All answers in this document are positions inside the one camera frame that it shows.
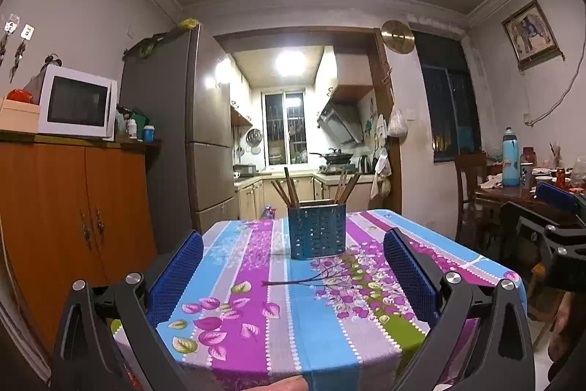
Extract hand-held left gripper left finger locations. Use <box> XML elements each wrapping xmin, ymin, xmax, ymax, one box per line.
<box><xmin>51</xmin><ymin>230</ymin><xmax>205</xmax><ymax>391</ymax></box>

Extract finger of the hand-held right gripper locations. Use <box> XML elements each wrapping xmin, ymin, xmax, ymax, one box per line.
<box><xmin>498</xmin><ymin>201</ymin><xmax>586</xmax><ymax>264</ymax></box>
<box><xmin>533</xmin><ymin>182</ymin><xmax>586</xmax><ymax>228</ymax></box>

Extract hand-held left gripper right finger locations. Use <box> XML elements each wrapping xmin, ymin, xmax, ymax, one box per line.
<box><xmin>382</xmin><ymin>227</ymin><xmax>536</xmax><ymax>391</ymax></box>

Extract blue perforated utensil holder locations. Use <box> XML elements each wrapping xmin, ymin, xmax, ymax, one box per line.
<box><xmin>288</xmin><ymin>201</ymin><xmax>347</xmax><ymax>260</ymax></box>

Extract bunch of wooden chopsticks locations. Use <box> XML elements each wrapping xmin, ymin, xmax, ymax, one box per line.
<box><xmin>270</xmin><ymin>166</ymin><xmax>362</xmax><ymax>209</ymax></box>

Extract person's right hand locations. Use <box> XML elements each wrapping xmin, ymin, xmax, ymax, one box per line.
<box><xmin>547</xmin><ymin>291</ymin><xmax>586</xmax><ymax>366</ymax></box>

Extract person's left hand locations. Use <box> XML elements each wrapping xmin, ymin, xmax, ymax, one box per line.
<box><xmin>263</xmin><ymin>376</ymin><xmax>308</xmax><ymax>391</ymax></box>

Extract blue thermos flask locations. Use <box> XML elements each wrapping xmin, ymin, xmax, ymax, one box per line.
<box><xmin>502</xmin><ymin>126</ymin><xmax>522</xmax><ymax>187</ymax></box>

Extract dark wooden dining table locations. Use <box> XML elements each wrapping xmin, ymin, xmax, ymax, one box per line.
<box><xmin>476</xmin><ymin>182</ymin><xmax>586</xmax><ymax>236</ymax></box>

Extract wooden chair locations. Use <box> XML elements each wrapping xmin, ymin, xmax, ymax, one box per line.
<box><xmin>454</xmin><ymin>152</ymin><xmax>488</xmax><ymax>243</ymax></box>

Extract hanging white cloth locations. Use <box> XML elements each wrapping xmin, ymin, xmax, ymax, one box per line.
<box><xmin>370</xmin><ymin>153</ymin><xmax>392</xmax><ymax>199</ymax></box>

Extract beige kitchen base cabinets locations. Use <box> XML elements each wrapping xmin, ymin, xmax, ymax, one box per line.
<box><xmin>235</xmin><ymin>171</ymin><xmax>374</xmax><ymax>220</ymax></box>

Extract floral striped tablecloth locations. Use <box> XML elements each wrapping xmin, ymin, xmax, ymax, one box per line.
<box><xmin>112</xmin><ymin>209</ymin><xmax>523</xmax><ymax>391</ymax></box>

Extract orange wooden cabinet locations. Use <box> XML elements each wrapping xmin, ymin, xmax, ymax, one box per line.
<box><xmin>0</xmin><ymin>130</ymin><xmax>161</xmax><ymax>355</ymax></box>

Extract dark barred window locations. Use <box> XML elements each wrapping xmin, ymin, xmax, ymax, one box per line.
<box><xmin>414</xmin><ymin>31</ymin><xmax>481</xmax><ymax>163</ymax></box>

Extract black wok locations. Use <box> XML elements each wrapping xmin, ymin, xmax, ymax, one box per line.
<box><xmin>309</xmin><ymin>149</ymin><xmax>354</xmax><ymax>163</ymax></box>

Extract hanging white plastic bag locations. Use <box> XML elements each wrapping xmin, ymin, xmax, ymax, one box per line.
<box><xmin>387</xmin><ymin>107</ymin><xmax>408</xmax><ymax>138</ymax></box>

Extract brown three-door refrigerator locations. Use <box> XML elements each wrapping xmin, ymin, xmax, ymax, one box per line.
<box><xmin>120</xmin><ymin>25</ymin><xmax>241</xmax><ymax>254</ymax></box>

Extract framed elephant picture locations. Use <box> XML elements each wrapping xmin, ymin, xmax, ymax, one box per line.
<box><xmin>501</xmin><ymin>0</ymin><xmax>565</xmax><ymax>71</ymax></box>

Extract steel range hood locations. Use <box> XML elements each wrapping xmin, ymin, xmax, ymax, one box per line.
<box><xmin>317</xmin><ymin>100</ymin><xmax>364</xmax><ymax>144</ymax></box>

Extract bright kitchen window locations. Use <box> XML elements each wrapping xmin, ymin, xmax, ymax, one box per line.
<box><xmin>262</xmin><ymin>91</ymin><xmax>307</xmax><ymax>166</ymax></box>

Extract white microwave oven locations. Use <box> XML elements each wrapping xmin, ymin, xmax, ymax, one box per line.
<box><xmin>37</xmin><ymin>66</ymin><xmax>118</xmax><ymax>140</ymax></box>

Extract beige box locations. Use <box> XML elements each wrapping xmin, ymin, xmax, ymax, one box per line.
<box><xmin>0</xmin><ymin>98</ymin><xmax>42</xmax><ymax>134</ymax></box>

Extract hanging feather ornament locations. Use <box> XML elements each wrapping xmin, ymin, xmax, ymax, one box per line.
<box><xmin>11</xmin><ymin>23</ymin><xmax>35</xmax><ymax>80</ymax></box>
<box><xmin>0</xmin><ymin>18</ymin><xmax>19</xmax><ymax>66</ymax></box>

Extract white wall cable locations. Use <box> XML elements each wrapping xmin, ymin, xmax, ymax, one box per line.
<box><xmin>524</xmin><ymin>47</ymin><xmax>586</xmax><ymax>127</ymax></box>

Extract beige kitchen wall cabinet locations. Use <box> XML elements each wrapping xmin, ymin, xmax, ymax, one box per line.
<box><xmin>229</xmin><ymin>61</ymin><xmax>253</xmax><ymax>127</ymax></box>
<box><xmin>315</xmin><ymin>47</ymin><xmax>374</xmax><ymax>101</ymax></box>

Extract gold round wall clock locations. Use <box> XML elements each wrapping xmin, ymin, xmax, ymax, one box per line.
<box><xmin>381</xmin><ymin>20</ymin><xmax>415</xmax><ymax>54</ymax></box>

